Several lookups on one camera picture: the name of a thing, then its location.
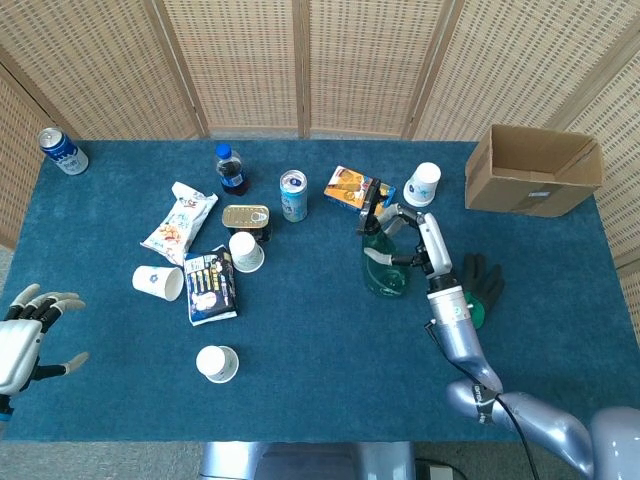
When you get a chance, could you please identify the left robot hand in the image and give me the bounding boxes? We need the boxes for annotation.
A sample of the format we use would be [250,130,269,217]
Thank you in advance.
[0,283,91,399]

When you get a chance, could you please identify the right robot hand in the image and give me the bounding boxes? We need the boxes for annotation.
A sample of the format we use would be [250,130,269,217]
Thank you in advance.
[367,202,461,292]

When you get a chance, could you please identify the green transparent spray bottle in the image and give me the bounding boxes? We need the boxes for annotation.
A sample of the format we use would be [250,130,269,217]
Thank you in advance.
[355,178,412,298]

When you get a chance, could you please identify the cola bottle blue cap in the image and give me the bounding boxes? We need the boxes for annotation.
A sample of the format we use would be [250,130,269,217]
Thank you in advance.
[215,143,251,197]

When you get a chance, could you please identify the stacked paper cups blue flower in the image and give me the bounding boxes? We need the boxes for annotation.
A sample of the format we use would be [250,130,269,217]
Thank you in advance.
[402,161,443,208]

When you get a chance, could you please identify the green and black work glove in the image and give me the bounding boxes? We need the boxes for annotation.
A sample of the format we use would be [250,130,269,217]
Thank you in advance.
[459,253,505,330]

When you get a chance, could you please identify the brown cardboard box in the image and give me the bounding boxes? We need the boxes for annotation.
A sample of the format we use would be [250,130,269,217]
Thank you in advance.
[464,124,605,218]

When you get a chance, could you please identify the yellow and blue carton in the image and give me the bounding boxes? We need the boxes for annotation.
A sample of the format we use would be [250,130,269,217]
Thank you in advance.
[323,165,397,215]

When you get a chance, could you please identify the paper cup purple flower print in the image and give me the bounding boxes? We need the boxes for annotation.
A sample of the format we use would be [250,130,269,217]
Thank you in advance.
[131,264,186,303]

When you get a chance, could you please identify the tall light blue drink can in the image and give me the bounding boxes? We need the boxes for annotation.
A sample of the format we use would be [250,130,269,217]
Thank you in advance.
[279,169,309,224]

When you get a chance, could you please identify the paper cup green leaf print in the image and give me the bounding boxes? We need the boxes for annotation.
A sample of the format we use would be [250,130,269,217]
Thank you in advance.
[228,231,266,274]

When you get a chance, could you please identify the black tin gold lid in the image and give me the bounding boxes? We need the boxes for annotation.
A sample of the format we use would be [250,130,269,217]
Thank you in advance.
[221,203,274,245]

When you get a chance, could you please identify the blue and white can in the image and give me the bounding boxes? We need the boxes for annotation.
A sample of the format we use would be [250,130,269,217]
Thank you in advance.
[37,126,90,177]

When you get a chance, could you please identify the dark blue pad packet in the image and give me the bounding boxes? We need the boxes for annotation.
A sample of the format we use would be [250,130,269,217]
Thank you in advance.
[183,244,239,327]

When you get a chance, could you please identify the white snack bag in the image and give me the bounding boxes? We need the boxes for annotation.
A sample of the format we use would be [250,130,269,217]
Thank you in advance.
[140,181,220,266]

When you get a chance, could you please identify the paper cup green flower print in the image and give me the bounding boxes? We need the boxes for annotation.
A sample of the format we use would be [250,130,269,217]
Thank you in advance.
[195,344,240,385]

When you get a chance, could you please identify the silver robot torso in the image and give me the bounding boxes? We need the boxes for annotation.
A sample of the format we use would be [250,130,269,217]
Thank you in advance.
[199,441,416,480]

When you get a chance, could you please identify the wicker folding screen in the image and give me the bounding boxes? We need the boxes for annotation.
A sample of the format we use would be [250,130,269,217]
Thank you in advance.
[0,0,640,271]

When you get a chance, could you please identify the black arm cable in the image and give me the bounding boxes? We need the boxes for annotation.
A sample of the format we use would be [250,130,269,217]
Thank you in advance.
[494,394,541,480]

